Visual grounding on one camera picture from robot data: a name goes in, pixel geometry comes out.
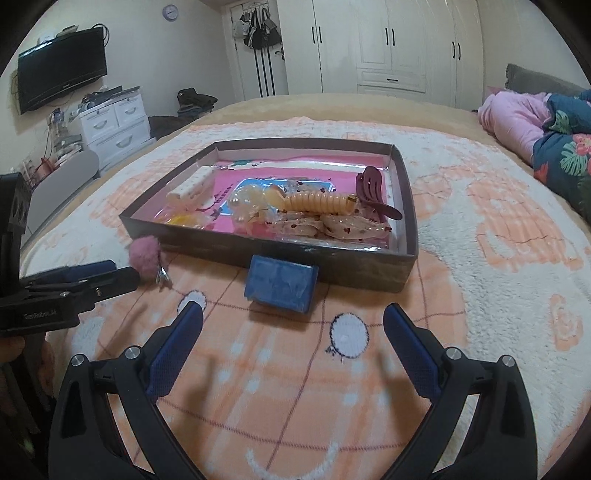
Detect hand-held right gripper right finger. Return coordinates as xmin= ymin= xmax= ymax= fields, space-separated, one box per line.
xmin=383 ymin=303 xmax=539 ymax=480

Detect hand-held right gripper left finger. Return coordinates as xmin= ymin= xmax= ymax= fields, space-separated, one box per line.
xmin=48 ymin=301 xmax=205 ymax=480

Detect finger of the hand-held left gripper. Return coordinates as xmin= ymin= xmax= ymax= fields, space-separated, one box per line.
xmin=21 ymin=259 xmax=117 ymax=284
xmin=21 ymin=267 xmax=141 ymax=308

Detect pink pompom keychain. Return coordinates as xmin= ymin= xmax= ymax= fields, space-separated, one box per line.
xmin=128 ymin=234 xmax=175 ymax=288

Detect dark cardboard box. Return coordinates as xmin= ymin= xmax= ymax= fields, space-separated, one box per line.
xmin=119 ymin=141 xmax=420 ymax=293

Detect white hair clip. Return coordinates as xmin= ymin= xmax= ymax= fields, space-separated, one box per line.
xmin=167 ymin=166 xmax=216 ymax=202

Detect small blue box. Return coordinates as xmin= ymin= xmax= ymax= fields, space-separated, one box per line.
xmin=244 ymin=254 xmax=321 ymax=316

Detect maroon hair clip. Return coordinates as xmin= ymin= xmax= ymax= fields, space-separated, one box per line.
xmin=354 ymin=165 xmax=404 ymax=223

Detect orange hair clip lace bow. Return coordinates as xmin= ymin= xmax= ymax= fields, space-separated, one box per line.
xmin=230 ymin=178 xmax=394 ymax=244

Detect person's left hand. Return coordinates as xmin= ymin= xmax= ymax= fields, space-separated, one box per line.
xmin=0 ymin=336 xmax=57 ymax=384

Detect yellow hair accessory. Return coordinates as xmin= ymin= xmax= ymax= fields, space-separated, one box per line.
xmin=165 ymin=211 xmax=209 ymax=229

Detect cluttered side shelf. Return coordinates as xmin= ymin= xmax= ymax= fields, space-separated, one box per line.
xmin=21 ymin=107 xmax=86 ymax=183

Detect peach checked blanket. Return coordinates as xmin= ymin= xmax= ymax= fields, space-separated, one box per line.
xmin=18 ymin=115 xmax=591 ymax=480

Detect pink book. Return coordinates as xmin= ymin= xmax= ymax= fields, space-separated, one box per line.
xmin=154 ymin=156 xmax=399 ymax=254

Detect white drawer cabinet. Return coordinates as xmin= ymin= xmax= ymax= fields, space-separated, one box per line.
xmin=78 ymin=89 xmax=151 ymax=175

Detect dark bag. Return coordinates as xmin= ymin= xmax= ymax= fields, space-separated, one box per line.
xmin=148 ymin=115 xmax=186 ymax=140

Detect pile of dark clothes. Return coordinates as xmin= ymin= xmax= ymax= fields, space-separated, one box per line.
xmin=177 ymin=87 xmax=218 ymax=117

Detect white door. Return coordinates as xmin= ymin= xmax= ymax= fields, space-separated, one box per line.
xmin=226 ymin=0 xmax=290 ymax=100

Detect pink quilt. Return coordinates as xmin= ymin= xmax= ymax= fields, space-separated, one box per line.
xmin=478 ymin=90 xmax=556 ymax=163

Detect bed with tan sheet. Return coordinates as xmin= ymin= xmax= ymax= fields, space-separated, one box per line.
xmin=18 ymin=92 xmax=591 ymax=480

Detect hanging bags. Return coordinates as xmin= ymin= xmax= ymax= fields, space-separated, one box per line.
xmin=232 ymin=6 xmax=282 ymax=50

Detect grey pillow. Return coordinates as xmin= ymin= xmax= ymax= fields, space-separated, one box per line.
xmin=504 ymin=64 xmax=588 ymax=99

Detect white wardrobe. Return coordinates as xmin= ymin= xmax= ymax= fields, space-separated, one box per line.
xmin=277 ymin=0 xmax=486 ymax=112

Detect black wall television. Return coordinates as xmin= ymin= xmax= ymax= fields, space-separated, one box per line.
xmin=17 ymin=26 xmax=108 ymax=116

